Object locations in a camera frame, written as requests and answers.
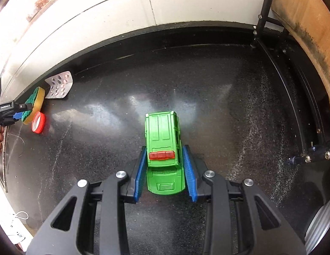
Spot green yellow sponge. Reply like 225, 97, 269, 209
21, 86, 45, 125

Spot red jar lid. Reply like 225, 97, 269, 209
32, 112, 46, 134

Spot silver pill blister pack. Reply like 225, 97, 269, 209
45, 71, 73, 99

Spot green toy car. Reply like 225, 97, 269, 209
145, 111, 186, 195

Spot ribbed silver metal can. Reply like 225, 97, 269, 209
304, 200, 330, 254

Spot black metal rack frame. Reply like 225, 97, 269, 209
253, 0, 330, 164

